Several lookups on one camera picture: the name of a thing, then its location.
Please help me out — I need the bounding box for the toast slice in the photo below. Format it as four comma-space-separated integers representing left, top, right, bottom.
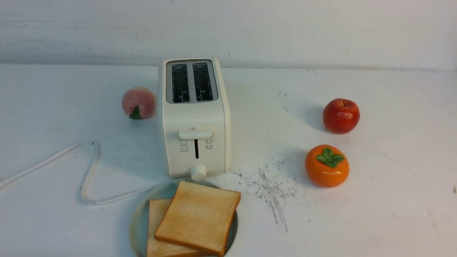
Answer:
154, 180, 241, 257
147, 199, 211, 257

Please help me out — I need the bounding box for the white two-slot toaster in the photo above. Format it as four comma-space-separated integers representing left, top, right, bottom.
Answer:
157, 57, 233, 181

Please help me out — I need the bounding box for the pink peach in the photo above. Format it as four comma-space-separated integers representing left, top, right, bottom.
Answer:
121, 87, 157, 119

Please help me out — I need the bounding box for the orange persimmon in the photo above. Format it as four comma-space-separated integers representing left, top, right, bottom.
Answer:
304, 145, 350, 188

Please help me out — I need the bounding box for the red apple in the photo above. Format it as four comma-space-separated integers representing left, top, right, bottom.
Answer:
322, 98, 360, 134

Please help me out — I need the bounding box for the white power cord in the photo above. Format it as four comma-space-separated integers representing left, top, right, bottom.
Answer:
0, 140, 174, 206

